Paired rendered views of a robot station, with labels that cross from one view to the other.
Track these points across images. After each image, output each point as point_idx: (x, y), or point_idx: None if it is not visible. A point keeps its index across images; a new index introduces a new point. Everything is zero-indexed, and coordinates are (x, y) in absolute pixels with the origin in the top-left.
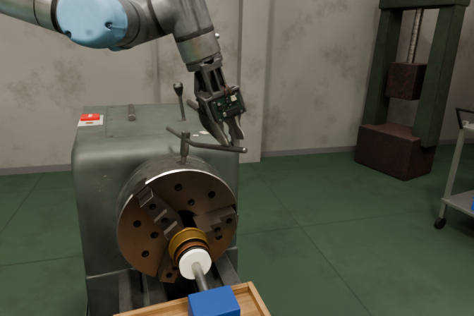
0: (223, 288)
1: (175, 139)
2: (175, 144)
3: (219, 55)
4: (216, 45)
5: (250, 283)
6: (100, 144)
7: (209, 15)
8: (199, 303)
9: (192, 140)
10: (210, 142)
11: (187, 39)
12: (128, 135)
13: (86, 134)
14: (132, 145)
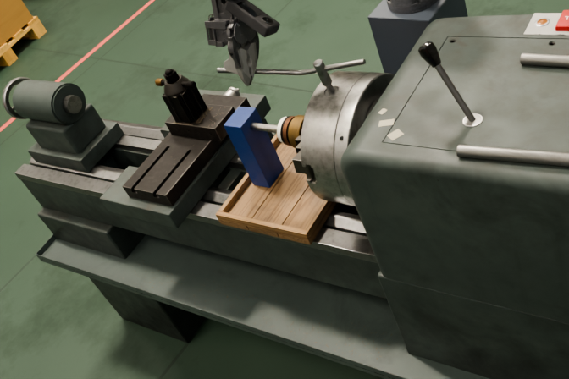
0: (240, 123)
1: (389, 91)
2: (383, 94)
3: None
4: None
5: (305, 232)
6: (429, 33)
7: None
8: (245, 110)
9: (306, 69)
10: (361, 127)
11: None
12: (444, 53)
13: (481, 22)
14: (408, 57)
